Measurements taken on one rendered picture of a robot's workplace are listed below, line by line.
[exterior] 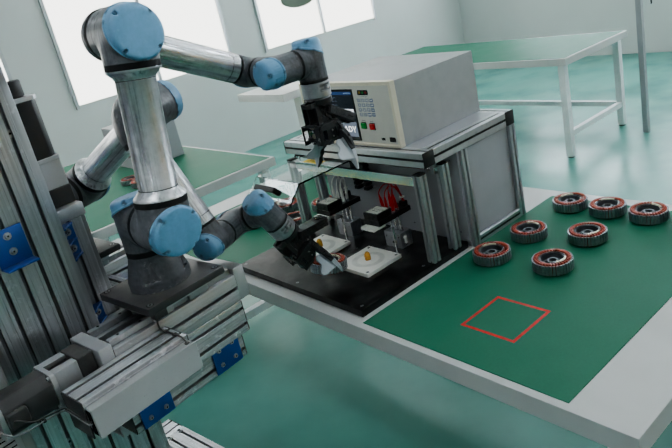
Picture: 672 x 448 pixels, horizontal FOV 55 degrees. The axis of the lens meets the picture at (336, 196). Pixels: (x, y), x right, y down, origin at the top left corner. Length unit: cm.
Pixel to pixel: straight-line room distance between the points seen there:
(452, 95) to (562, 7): 684
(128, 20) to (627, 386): 123
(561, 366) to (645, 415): 21
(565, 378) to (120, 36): 114
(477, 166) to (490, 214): 18
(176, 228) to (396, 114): 80
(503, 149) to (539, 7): 696
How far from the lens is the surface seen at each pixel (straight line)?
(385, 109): 194
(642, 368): 153
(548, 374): 151
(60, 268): 167
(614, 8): 859
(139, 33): 137
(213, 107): 710
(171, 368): 150
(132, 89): 140
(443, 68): 208
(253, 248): 246
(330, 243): 224
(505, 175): 219
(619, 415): 141
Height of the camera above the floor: 165
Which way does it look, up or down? 19 degrees down
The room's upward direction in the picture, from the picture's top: 13 degrees counter-clockwise
